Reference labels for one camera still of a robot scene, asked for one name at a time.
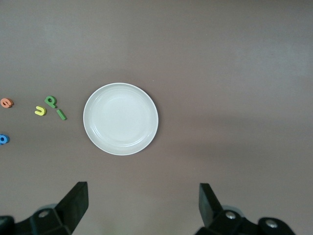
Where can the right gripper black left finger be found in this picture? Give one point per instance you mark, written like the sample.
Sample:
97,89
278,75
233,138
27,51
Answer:
71,210

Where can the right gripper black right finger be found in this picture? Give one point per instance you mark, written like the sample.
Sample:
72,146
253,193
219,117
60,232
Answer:
210,210

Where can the green foam letter l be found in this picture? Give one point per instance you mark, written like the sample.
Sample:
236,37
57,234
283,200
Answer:
61,115

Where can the yellow foam letter u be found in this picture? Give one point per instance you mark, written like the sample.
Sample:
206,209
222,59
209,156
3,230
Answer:
44,111

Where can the green foam letter p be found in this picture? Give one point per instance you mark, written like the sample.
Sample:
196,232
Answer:
54,105

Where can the orange foam letter e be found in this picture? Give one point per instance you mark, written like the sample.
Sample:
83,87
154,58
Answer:
2,102

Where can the blue foam letter p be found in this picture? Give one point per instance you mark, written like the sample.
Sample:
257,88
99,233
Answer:
7,140

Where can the beige round plate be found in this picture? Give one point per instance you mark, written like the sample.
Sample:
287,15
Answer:
121,120

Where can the brown table cover mat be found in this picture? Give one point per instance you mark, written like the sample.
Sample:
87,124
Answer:
220,73

